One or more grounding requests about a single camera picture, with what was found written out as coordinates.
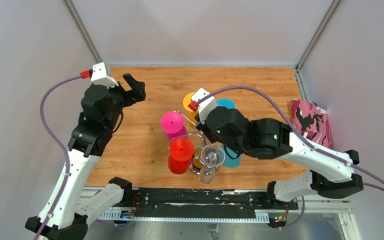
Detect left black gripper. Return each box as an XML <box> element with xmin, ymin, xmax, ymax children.
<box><xmin>100</xmin><ymin>73</ymin><xmax>145</xmax><ymax>130</ymax></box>

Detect chrome wine glass rack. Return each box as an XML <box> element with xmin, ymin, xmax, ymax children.
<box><xmin>177</xmin><ymin>111</ymin><xmax>209</xmax><ymax>176</ymax></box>

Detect blue wine glass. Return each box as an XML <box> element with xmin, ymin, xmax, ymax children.
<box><xmin>222</xmin><ymin>145</ymin><xmax>242</xmax><ymax>168</ymax></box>
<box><xmin>216</xmin><ymin>98</ymin><xmax>236</xmax><ymax>109</ymax></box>

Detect blue wine glass front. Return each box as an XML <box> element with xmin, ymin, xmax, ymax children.
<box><xmin>222</xmin><ymin>145</ymin><xmax>242</xmax><ymax>168</ymax></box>

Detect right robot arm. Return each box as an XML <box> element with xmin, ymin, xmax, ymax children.
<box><xmin>195</xmin><ymin>106</ymin><xmax>364</xmax><ymax>209</ymax></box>

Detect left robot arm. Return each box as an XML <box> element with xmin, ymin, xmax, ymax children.
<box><xmin>25</xmin><ymin>70</ymin><xmax>146</xmax><ymax>240</ymax></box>

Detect pink wine glass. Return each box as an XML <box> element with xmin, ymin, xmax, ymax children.
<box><xmin>160</xmin><ymin>111</ymin><xmax>188</xmax><ymax>142</ymax></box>

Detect yellow wine glass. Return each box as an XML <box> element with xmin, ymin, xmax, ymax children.
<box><xmin>182</xmin><ymin>92</ymin><xmax>198</xmax><ymax>129</ymax></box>

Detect red wine glass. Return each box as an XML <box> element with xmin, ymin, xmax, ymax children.
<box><xmin>167</xmin><ymin>137</ymin><xmax>194</xmax><ymax>175</ymax></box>

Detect clear wine glass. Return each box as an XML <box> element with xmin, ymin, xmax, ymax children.
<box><xmin>199</xmin><ymin>144</ymin><xmax>226</xmax><ymax>184</ymax></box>

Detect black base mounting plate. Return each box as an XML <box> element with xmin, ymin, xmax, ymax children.
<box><xmin>104</xmin><ymin>187</ymin><xmax>299</xmax><ymax>221</ymax></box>

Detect pink camouflage cloth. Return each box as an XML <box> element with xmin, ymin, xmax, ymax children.
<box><xmin>289</xmin><ymin>99</ymin><xmax>333</xmax><ymax>149</ymax></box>

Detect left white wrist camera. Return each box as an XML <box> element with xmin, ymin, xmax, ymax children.
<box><xmin>90</xmin><ymin>62</ymin><xmax>119</xmax><ymax>88</ymax></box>

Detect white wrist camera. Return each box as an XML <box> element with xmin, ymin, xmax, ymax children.
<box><xmin>90</xmin><ymin>62</ymin><xmax>119</xmax><ymax>88</ymax></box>
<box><xmin>191</xmin><ymin>88</ymin><xmax>218</xmax><ymax>124</ymax></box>

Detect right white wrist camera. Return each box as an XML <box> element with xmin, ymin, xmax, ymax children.
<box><xmin>191</xmin><ymin>88</ymin><xmax>218</xmax><ymax>124</ymax></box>

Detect aluminium frame rail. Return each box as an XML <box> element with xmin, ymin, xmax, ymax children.
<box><xmin>98</xmin><ymin>187</ymin><xmax>353</xmax><ymax>224</ymax></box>

